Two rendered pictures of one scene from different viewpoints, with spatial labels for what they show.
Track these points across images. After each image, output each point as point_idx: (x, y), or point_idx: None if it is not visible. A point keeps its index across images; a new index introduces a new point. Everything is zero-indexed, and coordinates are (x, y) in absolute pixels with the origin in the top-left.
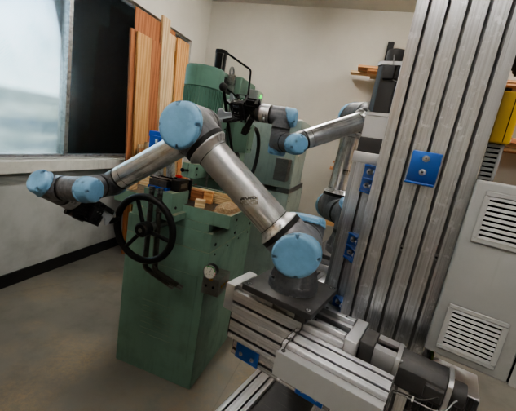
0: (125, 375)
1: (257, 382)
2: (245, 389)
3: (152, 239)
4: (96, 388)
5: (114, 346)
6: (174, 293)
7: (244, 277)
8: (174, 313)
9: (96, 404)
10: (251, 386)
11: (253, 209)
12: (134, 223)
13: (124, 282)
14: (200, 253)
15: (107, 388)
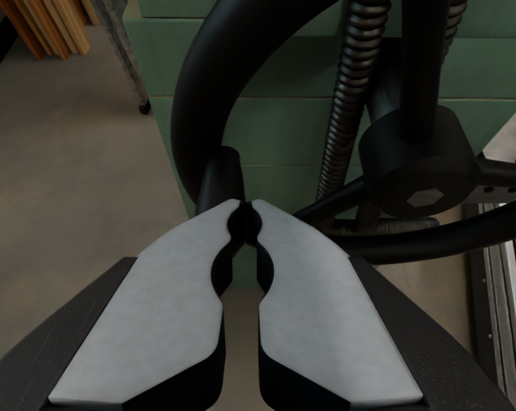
0: (252, 312)
1: None
2: None
3: (271, 105)
4: (231, 360)
5: None
6: (352, 208)
7: None
8: None
9: (255, 388)
10: None
11: None
12: (177, 66)
13: (194, 215)
14: (485, 105)
15: (246, 351)
